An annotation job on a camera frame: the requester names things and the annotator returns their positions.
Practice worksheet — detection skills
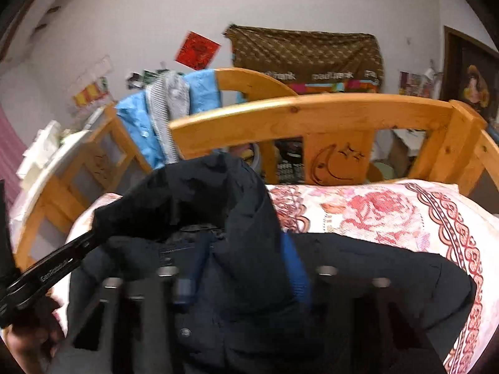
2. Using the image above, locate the black padded jacket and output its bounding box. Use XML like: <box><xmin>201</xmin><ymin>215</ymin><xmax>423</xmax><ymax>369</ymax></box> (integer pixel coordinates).
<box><xmin>67</xmin><ymin>155</ymin><xmax>477</xmax><ymax>373</ymax></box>

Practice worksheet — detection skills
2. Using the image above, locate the person's left hand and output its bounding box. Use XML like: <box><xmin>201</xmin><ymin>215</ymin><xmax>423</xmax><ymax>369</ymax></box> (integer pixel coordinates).
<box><xmin>1</xmin><ymin>296</ymin><xmax>65</xmax><ymax>373</ymax></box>

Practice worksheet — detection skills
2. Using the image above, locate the pink curtain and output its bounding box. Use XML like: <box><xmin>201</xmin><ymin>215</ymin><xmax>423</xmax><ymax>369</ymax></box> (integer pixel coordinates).
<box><xmin>0</xmin><ymin>102</ymin><xmax>28</xmax><ymax>207</ymax></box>

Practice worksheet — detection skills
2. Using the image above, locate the white box on shelf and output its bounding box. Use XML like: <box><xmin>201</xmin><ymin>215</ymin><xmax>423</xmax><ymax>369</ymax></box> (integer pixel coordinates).
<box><xmin>16</xmin><ymin>120</ymin><xmax>62</xmax><ymax>181</ymax></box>

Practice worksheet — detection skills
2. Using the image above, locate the pink floral quilt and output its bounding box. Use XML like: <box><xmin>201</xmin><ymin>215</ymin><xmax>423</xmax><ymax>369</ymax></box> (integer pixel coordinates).
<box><xmin>54</xmin><ymin>180</ymin><xmax>498</xmax><ymax>373</ymax></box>

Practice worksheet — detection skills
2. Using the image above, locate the brown patterned cloth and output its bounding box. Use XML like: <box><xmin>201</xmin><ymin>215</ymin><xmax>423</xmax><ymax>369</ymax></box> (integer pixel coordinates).
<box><xmin>224</xmin><ymin>25</ymin><xmax>384</xmax><ymax>95</ymax></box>

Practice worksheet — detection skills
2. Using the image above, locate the dark framed picture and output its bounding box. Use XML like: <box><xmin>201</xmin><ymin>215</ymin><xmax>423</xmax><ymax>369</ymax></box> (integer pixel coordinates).
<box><xmin>440</xmin><ymin>26</ymin><xmax>498</xmax><ymax>125</ymax></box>

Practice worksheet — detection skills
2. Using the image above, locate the wooden bed frame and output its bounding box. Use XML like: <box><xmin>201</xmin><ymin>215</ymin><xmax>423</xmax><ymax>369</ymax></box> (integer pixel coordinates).
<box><xmin>14</xmin><ymin>69</ymin><xmax>498</xmax><ymax>269</ymax></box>

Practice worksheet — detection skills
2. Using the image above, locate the grey garment on rail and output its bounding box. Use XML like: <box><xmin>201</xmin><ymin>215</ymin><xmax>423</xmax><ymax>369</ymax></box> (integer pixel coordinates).
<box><xmin>145</xmin><ymin>71</ymin><xmax>189</xmax><ymax>164</ymax></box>

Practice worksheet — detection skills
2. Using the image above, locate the blue shirt on rail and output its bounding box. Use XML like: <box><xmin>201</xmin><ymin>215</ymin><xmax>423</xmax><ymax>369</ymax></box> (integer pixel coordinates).
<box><xmin>115</xmin><ymin>69</ymin><xmax>222</xmax><ymax>169</ymax></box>

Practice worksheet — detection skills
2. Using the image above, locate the red paper wall decoration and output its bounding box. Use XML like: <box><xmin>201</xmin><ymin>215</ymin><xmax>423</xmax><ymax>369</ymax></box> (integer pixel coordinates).
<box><xmin>175</xmin><ymin>31</ymin><xmax>220</xmax><ymax>71</ymax></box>

